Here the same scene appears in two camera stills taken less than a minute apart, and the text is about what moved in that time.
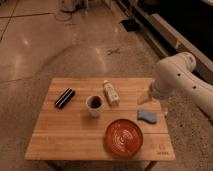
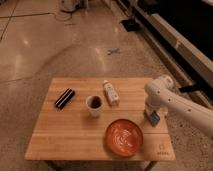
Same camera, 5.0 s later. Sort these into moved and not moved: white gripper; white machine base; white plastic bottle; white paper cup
Moved: white gripper
Not moved: white paper cup; white plastic bottle; white machine base
